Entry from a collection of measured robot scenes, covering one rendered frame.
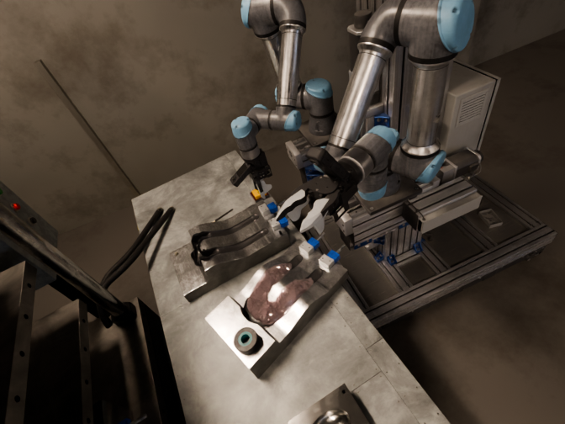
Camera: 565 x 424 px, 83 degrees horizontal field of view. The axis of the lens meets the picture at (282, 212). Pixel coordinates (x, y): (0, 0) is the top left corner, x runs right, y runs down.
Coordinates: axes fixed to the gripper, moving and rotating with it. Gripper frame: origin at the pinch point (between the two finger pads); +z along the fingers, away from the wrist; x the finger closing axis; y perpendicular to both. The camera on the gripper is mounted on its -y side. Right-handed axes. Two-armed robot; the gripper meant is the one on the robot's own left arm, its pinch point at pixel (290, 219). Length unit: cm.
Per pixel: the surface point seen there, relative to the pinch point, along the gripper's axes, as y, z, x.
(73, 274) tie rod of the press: 21, 44, 75
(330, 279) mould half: 58, -18, 19
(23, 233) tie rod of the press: -1, 44, 72
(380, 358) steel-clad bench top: 67, -7, -9
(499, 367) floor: 152, -64, -34
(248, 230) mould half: 49, -15, 61
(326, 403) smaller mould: 60, 16, -6
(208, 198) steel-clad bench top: 52, -21, 106
